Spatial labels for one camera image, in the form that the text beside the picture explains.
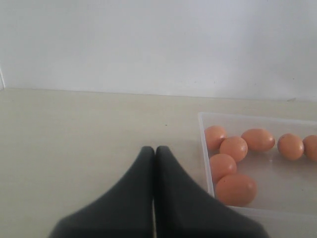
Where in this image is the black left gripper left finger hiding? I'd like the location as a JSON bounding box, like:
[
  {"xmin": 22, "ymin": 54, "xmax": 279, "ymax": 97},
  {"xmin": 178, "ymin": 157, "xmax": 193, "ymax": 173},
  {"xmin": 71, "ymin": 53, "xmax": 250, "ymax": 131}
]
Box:
[{"xmin": 50, "ymin": 146, "xmax": 155, "ymax": 238}]

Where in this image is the brown egg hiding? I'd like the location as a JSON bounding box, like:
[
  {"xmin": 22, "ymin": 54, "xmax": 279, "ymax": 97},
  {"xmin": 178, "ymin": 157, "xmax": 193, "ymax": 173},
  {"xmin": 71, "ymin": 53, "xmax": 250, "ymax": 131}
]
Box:
[
  {"xmin": 277, "ymin": 133, "xmax": 304, "ymax": 161},
  {"xmin": 241, "ymin": 128, "xmax": 275, "ymax": 152},
  {"xmin": 209, "ymin": 154, "xmax": 237, "ymax": 184},
  {"xmin": 215, "ymin": 174, "xmax": 258, "ymax": 207},
  {"xmin": 204, "ymin": 125, "xmax": 227, "ymax": 151},
  {"xmin": 303, "ymin": 135, "xmax": 317, "ymax": 162}
]

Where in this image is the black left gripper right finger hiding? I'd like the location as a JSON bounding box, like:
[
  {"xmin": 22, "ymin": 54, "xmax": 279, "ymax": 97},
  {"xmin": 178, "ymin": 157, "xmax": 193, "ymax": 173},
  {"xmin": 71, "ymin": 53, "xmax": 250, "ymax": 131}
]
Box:
[{"xmin": 154, "ymin": 146, "xmax": 268, "ymax": 238}]

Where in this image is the brown egg second row left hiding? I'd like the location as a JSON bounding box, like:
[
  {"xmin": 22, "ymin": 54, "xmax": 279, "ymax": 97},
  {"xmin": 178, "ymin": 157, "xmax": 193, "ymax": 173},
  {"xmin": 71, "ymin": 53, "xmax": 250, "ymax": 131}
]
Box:
[{"xmin": 219, "ymin": 136, "xmax": 248, "ymax": 162}]

